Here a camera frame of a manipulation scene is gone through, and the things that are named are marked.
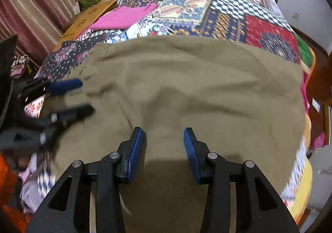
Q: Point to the pink patterned pouch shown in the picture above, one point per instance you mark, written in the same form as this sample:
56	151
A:
19	66

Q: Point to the orange cloth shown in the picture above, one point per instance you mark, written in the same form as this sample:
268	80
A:
10	196

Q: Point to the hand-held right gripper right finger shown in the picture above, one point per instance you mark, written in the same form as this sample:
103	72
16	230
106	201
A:
192	153

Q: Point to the brown cardboard box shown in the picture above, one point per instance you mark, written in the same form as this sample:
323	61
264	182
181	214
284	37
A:
83	18

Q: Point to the yellow blanket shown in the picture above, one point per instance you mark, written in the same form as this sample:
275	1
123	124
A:
302	191

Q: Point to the pink folded cloth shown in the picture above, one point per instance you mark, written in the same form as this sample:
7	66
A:
122	17

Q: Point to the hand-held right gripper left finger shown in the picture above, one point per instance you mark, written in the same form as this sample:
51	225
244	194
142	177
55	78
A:
134	153

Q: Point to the striped maroon curtain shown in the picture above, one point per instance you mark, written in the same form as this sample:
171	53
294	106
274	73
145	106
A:
33	9

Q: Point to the khaki pants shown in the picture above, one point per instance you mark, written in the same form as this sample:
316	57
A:
181	108

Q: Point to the wooden bed frame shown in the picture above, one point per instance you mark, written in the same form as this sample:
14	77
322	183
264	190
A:
317	72

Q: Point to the patchwork printed bedsheet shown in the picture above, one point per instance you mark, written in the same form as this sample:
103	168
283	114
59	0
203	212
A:
207	12

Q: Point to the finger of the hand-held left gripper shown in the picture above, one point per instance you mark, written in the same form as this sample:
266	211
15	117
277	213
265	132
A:
64	85
75	113

